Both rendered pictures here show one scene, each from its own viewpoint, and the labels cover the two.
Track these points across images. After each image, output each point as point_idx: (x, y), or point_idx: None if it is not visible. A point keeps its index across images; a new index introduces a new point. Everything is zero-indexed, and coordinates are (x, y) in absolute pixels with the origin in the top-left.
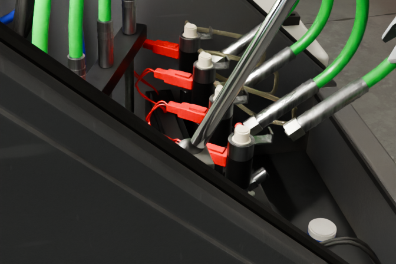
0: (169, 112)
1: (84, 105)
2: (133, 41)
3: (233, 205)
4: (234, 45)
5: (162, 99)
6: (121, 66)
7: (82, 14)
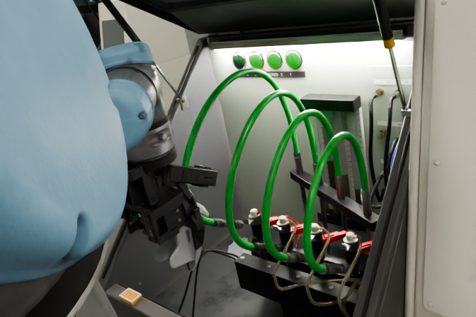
0: None
1: (183, 76)
2: (355, 212)
3: (171, 105)
4: (335, 263)
5: (362, 267)
6: (339, 205)
7: (310, 146)
